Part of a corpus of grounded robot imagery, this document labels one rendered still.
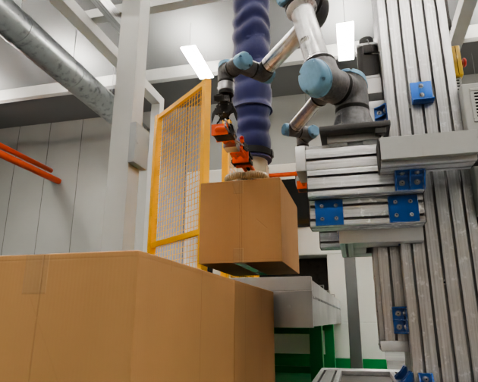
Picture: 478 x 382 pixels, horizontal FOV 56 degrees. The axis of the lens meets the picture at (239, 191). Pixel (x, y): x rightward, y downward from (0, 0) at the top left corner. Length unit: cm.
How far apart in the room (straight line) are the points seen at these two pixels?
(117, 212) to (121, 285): 235
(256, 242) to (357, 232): 66
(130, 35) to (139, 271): 303
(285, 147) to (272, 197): 960
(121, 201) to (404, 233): 205
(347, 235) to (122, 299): 96
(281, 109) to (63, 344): 1150
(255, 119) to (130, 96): 119
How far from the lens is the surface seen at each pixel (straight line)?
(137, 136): 324
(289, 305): 196
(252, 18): 285
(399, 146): 139
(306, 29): 168
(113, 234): 310
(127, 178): 316
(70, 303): 84
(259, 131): 251
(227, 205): 217
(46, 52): 876
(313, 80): 152
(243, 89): 260
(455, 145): 141
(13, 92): 1321
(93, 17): 482
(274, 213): 210
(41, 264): 88
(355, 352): 250
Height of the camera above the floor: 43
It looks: 16 degrees up
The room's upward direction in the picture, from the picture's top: straight up
